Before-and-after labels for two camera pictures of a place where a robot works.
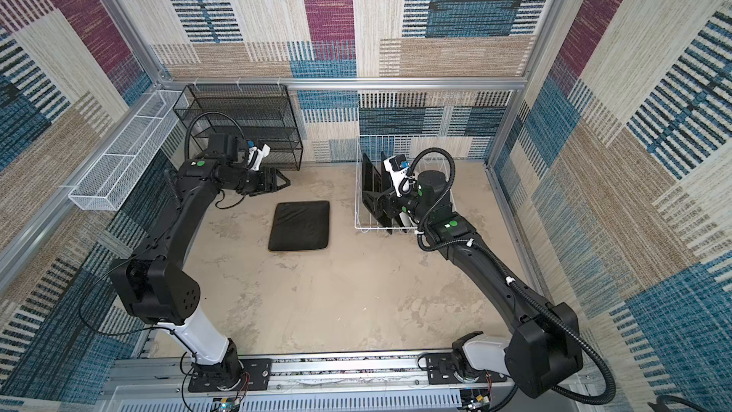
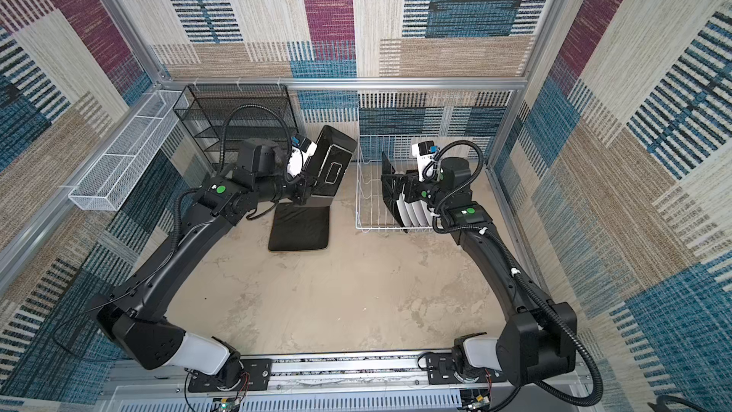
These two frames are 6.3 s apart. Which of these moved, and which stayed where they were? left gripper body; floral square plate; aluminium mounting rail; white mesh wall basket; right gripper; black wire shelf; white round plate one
Moved: floral square plate; left gripper body; right gripper
Stayed: white round plate one; black wire shelf; aluminium mounting rail; white mesh wall basket
